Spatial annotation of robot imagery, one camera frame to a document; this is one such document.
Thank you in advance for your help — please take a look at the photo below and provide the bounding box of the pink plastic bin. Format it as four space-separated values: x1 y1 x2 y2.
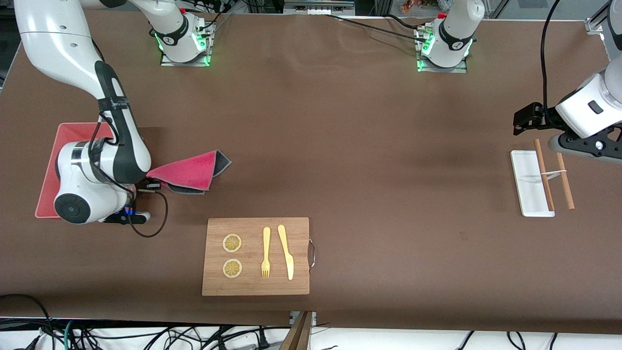
35 122 105 219

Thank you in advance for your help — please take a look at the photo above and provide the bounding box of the black cable on table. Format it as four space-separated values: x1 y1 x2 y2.
325 14 433 43

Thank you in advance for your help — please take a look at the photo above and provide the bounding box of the brown wooden beam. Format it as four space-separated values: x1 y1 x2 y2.
279 311 314 350

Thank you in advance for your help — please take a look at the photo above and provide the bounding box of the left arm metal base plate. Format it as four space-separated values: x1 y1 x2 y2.
415 27 469 73

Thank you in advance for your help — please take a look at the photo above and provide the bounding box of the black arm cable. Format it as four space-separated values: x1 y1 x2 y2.
541 0 564 122
90 39 169 239

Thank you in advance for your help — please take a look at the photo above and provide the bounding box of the red and grey cloth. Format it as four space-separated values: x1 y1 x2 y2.
146 150 232 196

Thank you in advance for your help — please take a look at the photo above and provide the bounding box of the white rectangular tray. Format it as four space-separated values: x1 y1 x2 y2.
510 150 555 218

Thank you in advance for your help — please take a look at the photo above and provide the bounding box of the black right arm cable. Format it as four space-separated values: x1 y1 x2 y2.
90 39 169 239

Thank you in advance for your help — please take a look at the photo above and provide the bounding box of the grey metal device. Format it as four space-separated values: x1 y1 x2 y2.
284 0 356 15

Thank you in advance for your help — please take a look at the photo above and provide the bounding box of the yellow plastic fork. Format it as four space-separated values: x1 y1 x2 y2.
261 227 271 279

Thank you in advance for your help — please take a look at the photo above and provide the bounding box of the thick black cable loop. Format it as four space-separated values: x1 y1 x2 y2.
0 293 54 350

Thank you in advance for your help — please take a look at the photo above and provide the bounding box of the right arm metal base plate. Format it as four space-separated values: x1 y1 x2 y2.
160 22 214 67

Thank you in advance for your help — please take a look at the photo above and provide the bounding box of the colourful toy pile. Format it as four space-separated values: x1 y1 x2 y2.
401 0 450 13

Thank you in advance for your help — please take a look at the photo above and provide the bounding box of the yellow plastic knife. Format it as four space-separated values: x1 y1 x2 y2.
277 224 294 281

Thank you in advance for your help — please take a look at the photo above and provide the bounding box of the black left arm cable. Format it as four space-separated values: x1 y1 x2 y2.
541 0 564 122

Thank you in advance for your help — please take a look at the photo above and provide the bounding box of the wooden cutting board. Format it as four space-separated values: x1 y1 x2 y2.
202 217 316 297

